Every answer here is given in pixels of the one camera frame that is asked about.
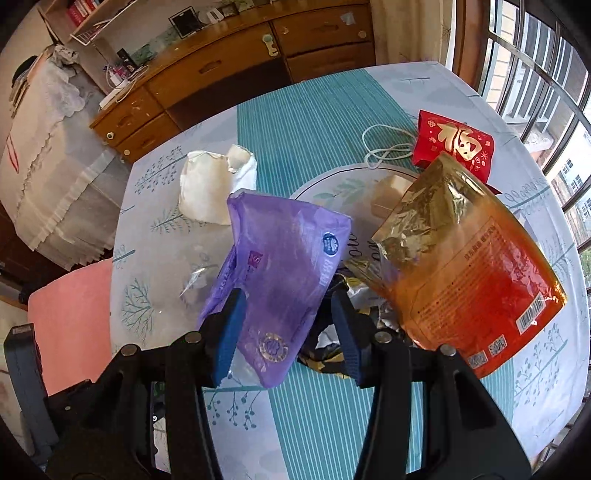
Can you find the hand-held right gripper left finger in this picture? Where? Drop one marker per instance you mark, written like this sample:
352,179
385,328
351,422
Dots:
228,332

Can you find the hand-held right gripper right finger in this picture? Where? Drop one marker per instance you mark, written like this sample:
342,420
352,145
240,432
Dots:
349,344

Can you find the black foil wrapper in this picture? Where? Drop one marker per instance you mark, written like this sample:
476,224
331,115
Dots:
323,357

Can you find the purple plastic bag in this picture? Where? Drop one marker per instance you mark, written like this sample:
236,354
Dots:
281,277

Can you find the red paper bag gold print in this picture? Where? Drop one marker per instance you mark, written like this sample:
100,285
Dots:
455,141

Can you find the clear plastic wrapper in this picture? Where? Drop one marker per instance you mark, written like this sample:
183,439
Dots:
198,279

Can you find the orange gold foil snack bag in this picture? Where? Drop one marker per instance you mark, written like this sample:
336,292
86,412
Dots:
461,267

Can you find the small beige box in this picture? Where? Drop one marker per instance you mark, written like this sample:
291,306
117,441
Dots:
390,196

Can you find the pink cushion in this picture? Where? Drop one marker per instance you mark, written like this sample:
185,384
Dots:
74,323

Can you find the blue face mask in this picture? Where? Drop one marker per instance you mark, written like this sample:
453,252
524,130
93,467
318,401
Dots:
383,154

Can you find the white lace cover cloth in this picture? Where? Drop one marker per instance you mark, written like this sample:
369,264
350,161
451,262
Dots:
51,152

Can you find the wooden sideboard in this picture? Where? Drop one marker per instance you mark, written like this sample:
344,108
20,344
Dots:
221,69

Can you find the white power strip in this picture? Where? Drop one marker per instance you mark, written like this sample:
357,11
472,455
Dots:
117,90

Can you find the white cabinet lock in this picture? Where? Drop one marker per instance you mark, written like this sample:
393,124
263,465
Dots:
268,46

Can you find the beige curtain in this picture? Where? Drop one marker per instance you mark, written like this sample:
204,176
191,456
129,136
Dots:
406,27

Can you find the window with metal grille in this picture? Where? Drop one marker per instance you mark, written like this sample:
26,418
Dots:
535,60

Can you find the row of red books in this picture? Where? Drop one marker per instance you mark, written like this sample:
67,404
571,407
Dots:
85,11

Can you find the black picture frame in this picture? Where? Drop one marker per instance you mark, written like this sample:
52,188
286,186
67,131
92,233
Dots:
184,24

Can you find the wooden wall shelf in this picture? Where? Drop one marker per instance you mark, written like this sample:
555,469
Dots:
92,27

